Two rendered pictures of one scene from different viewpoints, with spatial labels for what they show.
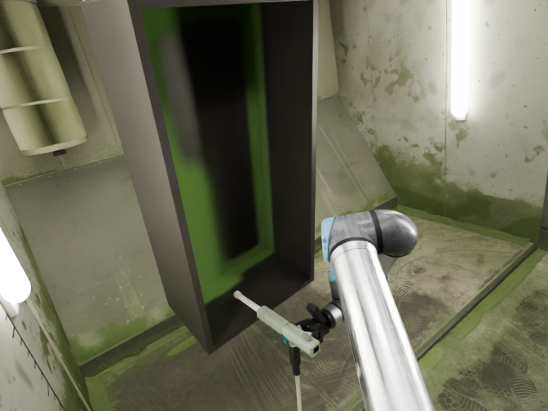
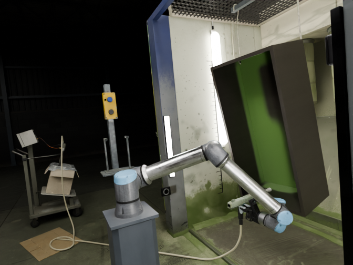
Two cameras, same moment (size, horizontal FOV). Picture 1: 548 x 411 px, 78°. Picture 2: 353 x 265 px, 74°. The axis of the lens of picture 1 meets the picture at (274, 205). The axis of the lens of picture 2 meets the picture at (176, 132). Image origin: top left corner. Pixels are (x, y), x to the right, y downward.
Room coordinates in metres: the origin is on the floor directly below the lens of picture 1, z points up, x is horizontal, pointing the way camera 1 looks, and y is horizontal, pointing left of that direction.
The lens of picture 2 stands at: (0.68, -1.78, 1.23)
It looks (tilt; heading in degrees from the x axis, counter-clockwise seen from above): 3 degrees down; 95
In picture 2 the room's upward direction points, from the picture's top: 5 degrees counter-clockwise
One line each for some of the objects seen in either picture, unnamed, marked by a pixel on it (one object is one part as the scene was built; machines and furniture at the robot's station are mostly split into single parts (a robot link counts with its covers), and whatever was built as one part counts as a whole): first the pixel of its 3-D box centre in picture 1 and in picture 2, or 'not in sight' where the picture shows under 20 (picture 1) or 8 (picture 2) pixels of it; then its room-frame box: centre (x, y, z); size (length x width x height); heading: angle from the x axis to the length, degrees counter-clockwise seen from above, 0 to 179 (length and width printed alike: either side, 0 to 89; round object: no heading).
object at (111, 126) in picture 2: not in sight; (115, 165); (-0.18, 0.51, 0.82); 0.06 x 0.06 x 1.64; 31
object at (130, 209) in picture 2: not in sight; (128, 205); (0.19, -0.30, 0.69); 0.19 x 0.19 x 0.10
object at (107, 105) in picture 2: not in sight; (110, 105); (-0.15, 0.46, 1.42); 0.12 x 0.06 x 0.26; 31
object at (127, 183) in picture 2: not in sight; (126, 184); (0.19, -0.29, 0.83); 0.17 x 0.15 x 0.18; 85
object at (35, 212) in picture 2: not in sight; (48, 173); (-1.45, 1.31, 0.64); 0.73 x 0.50 x 1.27; 32
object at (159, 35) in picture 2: not in sight; (167, 128); (0.38, 0.67, 1.14); 0.18 x 0.18 x 2.29; 31
